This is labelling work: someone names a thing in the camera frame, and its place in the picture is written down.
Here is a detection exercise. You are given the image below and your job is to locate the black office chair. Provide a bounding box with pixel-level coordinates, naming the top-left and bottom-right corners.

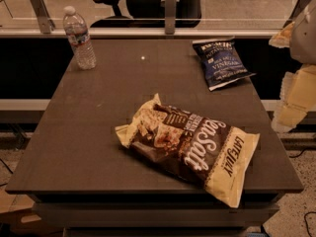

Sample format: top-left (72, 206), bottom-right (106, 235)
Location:
top-left (91, 0), bottom-right (201, 28)

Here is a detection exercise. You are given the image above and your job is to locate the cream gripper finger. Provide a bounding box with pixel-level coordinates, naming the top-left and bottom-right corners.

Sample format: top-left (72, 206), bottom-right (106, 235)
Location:
top-left (269, 22), bottom-right (294, 48)
top-left (272, 101), bottom-right (307, 133)

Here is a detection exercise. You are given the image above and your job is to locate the metal partition bracket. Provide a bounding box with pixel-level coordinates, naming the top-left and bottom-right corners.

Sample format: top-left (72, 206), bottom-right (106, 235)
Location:
top-left (284, 0), bottom-right (312, 27)
top-left (165, 0), bottom-right (177, 35)
top-left (30, 0), bottom-right (55, 34)

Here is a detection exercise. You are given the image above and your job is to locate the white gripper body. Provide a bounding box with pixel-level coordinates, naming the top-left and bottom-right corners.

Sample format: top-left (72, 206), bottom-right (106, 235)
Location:
top-left (285, 64), bottom-right (316, 113)

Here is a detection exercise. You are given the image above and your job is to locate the left metal partition bracket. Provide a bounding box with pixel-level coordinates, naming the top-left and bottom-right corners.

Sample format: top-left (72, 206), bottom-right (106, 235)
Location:
top-left (30, 0), bottom-right (55, 34)

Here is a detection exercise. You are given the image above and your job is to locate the right metal partition bracket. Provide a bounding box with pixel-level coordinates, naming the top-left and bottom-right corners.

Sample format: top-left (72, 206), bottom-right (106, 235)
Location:
top-left (284, 0), bottom-right (312, 27)

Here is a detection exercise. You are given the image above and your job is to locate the blue potato chip bag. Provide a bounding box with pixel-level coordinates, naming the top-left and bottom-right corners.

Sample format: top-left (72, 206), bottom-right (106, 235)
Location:
top-left (193, 38), bottom-right (253, 91)

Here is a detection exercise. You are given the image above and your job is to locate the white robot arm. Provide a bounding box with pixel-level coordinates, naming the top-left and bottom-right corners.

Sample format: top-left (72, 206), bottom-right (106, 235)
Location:
top-left (269, 0), bottom-right (316, 133)

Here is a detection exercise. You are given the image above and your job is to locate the cardboard box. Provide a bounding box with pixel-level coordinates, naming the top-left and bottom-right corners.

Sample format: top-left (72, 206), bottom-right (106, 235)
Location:
top-left (0, 190), bottom-right (63, 237)

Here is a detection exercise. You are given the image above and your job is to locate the brown Late July chip bag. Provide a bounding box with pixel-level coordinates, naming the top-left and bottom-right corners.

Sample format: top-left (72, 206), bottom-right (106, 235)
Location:
top-left (116, 95), bottom-right (260, 208)

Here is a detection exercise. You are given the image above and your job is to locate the clear plastic water bottle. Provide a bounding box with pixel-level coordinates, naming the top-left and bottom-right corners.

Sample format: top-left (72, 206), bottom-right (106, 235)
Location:
top-left (63, 6), bottom-right (97, 70)

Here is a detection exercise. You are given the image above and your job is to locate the middle metal partition bracket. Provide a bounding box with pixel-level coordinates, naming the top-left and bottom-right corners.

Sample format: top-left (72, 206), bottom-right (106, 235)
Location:
top-left (165, 0), bottom-right (177, 35)

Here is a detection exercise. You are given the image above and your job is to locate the black floor cable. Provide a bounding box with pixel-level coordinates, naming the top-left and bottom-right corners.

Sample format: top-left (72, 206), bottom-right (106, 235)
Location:
top-left (303, 210), bottom-right (316, 237)

